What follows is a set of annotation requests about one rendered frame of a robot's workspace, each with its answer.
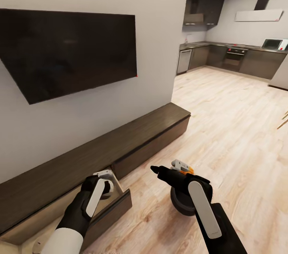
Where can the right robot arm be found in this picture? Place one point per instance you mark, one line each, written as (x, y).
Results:
(219, 235)

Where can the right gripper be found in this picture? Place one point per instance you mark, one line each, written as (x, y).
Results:
(166, 174)

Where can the pillar candle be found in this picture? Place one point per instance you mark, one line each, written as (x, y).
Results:
(40, 243)
(108, 195)

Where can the cauldron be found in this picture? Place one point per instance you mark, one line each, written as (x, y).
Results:
(182, 202)

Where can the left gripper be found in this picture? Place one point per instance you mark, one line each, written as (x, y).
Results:
(107, 187)

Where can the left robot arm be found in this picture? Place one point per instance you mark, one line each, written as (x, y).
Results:
(71, 231)

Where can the pumpkin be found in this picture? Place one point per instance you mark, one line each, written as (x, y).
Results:
(190, 171)

